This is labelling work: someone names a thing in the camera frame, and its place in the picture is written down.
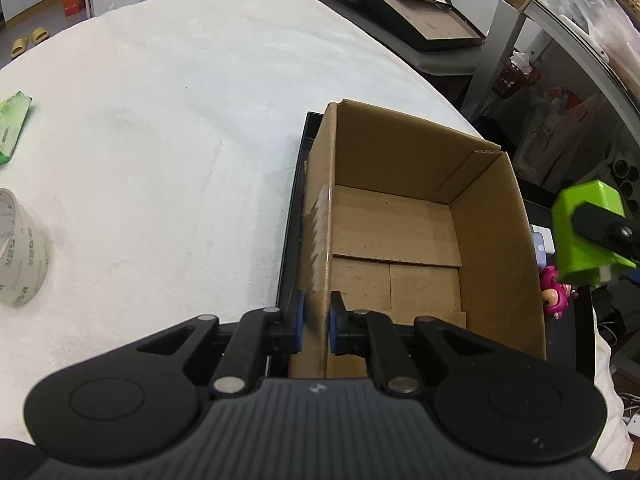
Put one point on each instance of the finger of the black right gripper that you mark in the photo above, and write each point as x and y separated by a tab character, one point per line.
607	229

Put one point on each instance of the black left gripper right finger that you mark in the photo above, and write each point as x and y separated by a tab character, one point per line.
348	329

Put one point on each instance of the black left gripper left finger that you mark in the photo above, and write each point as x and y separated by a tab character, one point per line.
287	332

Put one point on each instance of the green hexagonal block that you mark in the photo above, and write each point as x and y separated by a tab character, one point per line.
579	261

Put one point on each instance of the pink figurine toy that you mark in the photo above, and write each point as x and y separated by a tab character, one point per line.
555	295

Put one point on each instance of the brown cardboard box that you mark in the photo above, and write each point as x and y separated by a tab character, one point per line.
408	217

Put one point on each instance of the white power adapter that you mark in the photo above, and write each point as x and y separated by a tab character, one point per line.
543	244

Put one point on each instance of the black tray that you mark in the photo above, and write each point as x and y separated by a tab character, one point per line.
569	343

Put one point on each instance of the red basket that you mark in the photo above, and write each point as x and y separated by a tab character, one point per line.
516	73

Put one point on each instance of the glass side table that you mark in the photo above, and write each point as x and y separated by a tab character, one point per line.
506	26

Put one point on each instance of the white table cloth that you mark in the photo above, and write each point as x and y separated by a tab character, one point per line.
159	158

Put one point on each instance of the clear tape roll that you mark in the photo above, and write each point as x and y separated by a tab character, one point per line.
24	253

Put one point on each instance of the black framed board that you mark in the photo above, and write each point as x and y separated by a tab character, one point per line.
426	25

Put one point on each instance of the green wet wipes pack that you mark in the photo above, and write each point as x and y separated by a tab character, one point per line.
13	113

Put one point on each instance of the yellow slipper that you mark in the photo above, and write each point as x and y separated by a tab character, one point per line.
39	35
19	47

